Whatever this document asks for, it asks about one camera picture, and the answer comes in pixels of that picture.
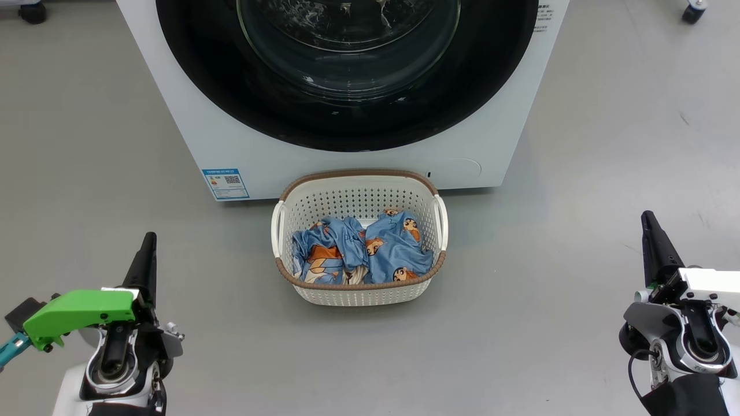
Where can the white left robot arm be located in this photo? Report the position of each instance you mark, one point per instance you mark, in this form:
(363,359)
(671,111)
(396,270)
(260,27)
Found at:
(115,370)

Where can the black printed text label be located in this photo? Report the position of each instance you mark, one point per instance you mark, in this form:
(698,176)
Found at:
(543,17)

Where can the washing machine door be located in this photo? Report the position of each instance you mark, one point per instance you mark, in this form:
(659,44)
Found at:
(347,124)

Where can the blue energy label sticker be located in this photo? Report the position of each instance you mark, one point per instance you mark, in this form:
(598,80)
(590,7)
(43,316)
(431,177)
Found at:
(225,184)

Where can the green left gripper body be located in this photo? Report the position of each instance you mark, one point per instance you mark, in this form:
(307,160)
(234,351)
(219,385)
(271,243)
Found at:
(81,309)

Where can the white front-load washing machine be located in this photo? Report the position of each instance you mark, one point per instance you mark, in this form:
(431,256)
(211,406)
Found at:
(347,167)

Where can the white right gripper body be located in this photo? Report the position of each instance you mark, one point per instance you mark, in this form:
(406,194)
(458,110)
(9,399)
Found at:
(714,286)

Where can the black caster wheel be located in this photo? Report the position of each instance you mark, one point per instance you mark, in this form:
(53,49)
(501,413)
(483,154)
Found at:
(692,12)
(32,12)

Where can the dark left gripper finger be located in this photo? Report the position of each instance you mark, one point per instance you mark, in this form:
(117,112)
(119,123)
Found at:
(145,271)

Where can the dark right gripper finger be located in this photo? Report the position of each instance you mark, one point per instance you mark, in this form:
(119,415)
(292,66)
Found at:
(656,254)

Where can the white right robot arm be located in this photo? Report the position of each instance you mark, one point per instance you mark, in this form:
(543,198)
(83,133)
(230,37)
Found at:
(694,346)

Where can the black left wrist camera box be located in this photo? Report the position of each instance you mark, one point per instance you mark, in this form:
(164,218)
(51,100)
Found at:
(23,312)

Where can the cream perforated laundry basket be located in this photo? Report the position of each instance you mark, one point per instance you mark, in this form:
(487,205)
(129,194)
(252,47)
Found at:
(358,196)

